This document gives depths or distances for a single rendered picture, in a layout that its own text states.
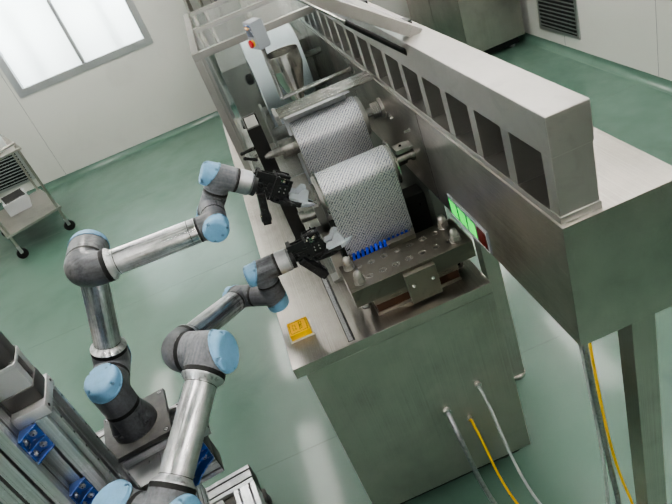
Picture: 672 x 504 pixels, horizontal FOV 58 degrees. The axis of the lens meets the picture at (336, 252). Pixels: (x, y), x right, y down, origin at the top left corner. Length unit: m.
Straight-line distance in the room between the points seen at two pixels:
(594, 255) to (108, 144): 6.85
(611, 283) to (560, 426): 1.44
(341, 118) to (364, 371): 0.83
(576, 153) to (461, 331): 0.99
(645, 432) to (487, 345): 0.55
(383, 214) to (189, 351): 0.75
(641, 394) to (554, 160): 0.77
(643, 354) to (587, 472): 1.02
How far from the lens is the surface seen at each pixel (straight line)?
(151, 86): 7.45
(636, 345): 1.56
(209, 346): 1.64
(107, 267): 1.79
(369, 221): 1.96
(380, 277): 1.85
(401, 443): 2.22
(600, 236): 1.21
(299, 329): 1.97
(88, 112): 7.58
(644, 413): 1.75
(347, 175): 1.89
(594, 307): 1.30
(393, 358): 1.95
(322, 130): 2.07
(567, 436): 2.64
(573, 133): 1.10
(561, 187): 1.13
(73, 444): 1.80
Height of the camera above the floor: 2.11
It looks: 32 degrees down
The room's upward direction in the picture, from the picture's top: 22 degrees counter-clockwise
